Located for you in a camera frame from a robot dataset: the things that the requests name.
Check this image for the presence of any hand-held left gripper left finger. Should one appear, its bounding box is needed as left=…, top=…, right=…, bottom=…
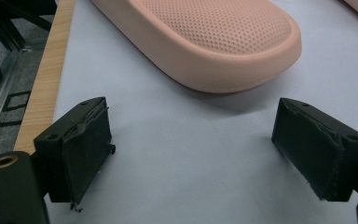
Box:
left=33, top=96, right=117, bottom=214

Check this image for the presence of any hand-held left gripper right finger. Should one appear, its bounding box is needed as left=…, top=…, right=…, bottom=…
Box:
left=270, top=97, right=358, bottom=203

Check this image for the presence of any pale table cover sheet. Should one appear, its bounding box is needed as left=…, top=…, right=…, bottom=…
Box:
left=45, top=0, right=358, bottom=224

